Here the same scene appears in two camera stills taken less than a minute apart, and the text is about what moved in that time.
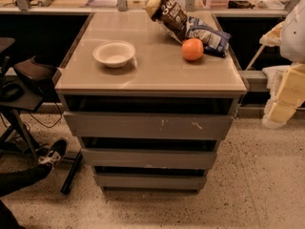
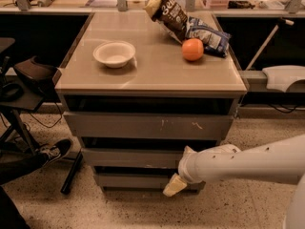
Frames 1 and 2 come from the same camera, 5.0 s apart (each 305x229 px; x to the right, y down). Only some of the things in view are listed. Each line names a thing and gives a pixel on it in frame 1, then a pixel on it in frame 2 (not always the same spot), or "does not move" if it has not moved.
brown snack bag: x=169 y=13 does not move
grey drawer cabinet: x=148 y=120 does not move
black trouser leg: x=10 y=181 -> x=12 y=166
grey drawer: x=184 y=157 does not move
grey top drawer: x=146 y=126 does not move
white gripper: x=294 y=38 -> x=185 y=169
